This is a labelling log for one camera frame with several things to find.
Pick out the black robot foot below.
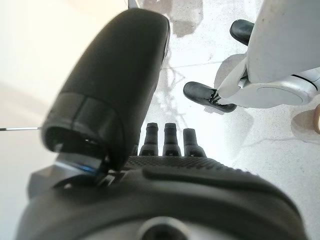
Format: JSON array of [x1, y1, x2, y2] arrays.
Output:
[[229, 19, 255, 46], [183, 81, 237, 116]]

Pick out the silver robot leg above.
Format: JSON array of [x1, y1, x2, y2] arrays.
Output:
[[214, 53, 315, 109], [246, 0, 320, 85]]

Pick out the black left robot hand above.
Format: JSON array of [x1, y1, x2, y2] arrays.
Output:
[[14, 7, 309, 240]]

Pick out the silver right robot leg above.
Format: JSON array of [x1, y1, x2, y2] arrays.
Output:
[[246, 0, 320, 85]]

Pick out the black right robot foot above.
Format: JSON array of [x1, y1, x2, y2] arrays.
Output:
[[229, 19, 255, 46]]

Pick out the silver left robot leg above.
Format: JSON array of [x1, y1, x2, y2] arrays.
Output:
[[214, 53, 315, 109]]

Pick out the black left robot foot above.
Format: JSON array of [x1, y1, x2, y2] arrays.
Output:
[[183, 81, 237, 116]]

